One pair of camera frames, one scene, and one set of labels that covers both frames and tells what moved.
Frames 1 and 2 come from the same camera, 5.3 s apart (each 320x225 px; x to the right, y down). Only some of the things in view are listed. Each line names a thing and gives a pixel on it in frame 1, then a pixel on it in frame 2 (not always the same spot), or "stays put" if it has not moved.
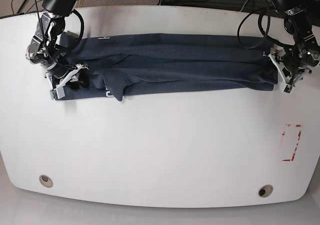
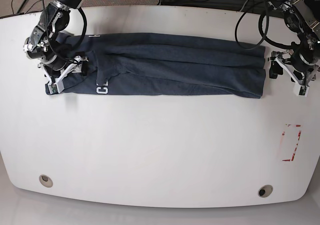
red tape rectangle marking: x=299 y=134 stays put
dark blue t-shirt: x=123 y=65 stays put
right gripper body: x=287 y=81 → x=275 y=69
